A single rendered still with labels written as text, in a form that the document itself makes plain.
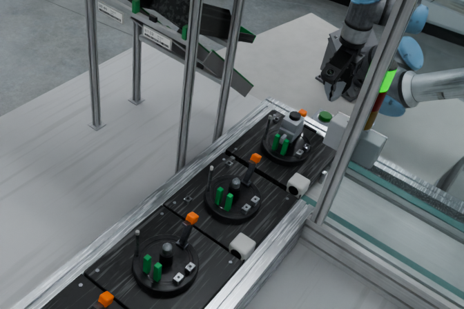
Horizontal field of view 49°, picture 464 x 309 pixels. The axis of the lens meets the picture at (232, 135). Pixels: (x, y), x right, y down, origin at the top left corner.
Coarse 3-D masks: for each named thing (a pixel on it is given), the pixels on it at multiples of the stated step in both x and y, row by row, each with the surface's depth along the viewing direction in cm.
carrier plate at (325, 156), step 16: (272, 112) 151; (256, 128) 145; (304, 128) 148; (240, 144) 139; (256, 144) 140; (320, 144) 144; (240, 160) 136; (320, 160) 139; (272, 176) 132; (288, 176) 133; (304, 176) 134; (288, 192) 131
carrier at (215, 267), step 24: (168, 216) 118; (120, 240) 111; (144, 240) 112; (168, 240) 111; (192, 240) 114; (96, 264) 106; (120, 264) 107; (144, 264) 102; (168, 264) 105; (192, 264) 105; (216, 264) 110; (240, 264) 111; (120, 288) 103; (144, 288) 103; (168, 288) 102; (192, 288) 105; (216, 288) 106
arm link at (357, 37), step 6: (342, 24) 137; (342, 30) 135; (348, 30) 133; (354, 30) 132; (342, 36) 135; (348, 36) 134; (354, 36) 133; (360, 36) 132; (366, 36) 133; (348, 42) 135; (354, 42) 134; (360, 42) 134
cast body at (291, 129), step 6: (288, 114) 133; (294, 114) 132; (300, 114) 133; (282, 120) 132; (288, 120) 132; (294, 120) 132; (300, 120) 132; (282, 126) 133; (288, 126) 132; (294, 126) 131; (300, 126) 134; (282, 132) 134; (288, 132) 133; (294, 132) 132; (300, 132) 137; (282, 138) 132; (288, 138) 134; (294, 138) 134
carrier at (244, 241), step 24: (216, 168) 131; (240, 168) 132; (192, 192) 124; (216, 192) 122; (240, 192) 124; (264, 192) 127; (216, 216) 119; (240, 216) 118; (264, 216) 122; (216, 240) 115; (240, 240) 113
